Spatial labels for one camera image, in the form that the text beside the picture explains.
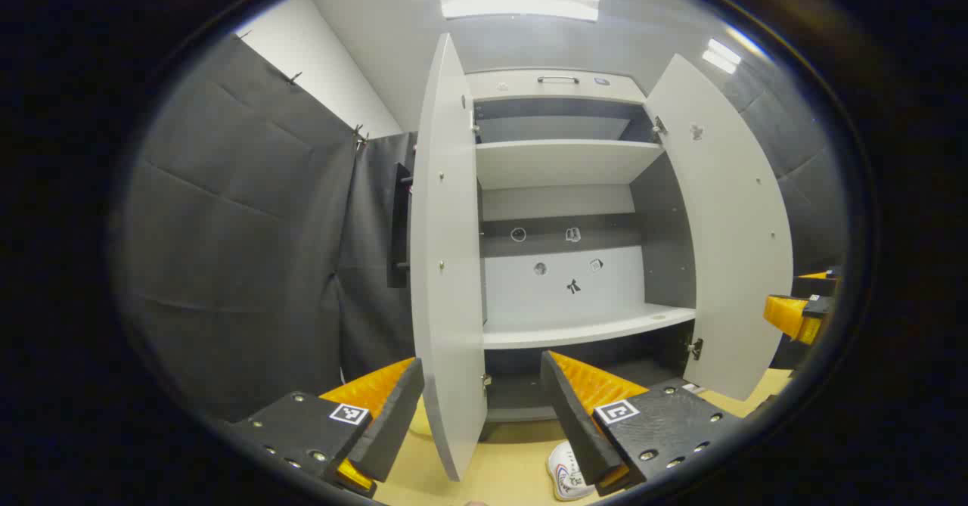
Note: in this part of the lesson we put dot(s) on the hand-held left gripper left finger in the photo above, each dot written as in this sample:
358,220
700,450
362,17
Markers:
393,423

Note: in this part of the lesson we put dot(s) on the yellow soft object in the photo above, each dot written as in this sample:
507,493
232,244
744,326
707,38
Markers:
420,419

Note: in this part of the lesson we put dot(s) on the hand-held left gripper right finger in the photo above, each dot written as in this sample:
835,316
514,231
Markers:
578,430

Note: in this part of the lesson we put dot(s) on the white canvas shoe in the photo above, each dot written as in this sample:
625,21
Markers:
567,472

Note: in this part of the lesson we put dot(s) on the small ceiling light panel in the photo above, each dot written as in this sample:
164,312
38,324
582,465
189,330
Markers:
722,56

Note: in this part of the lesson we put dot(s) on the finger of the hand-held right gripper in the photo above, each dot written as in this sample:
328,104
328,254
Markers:
820,285
790,315

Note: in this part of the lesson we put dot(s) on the grey cabinet door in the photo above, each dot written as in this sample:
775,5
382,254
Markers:
446,264
726,249

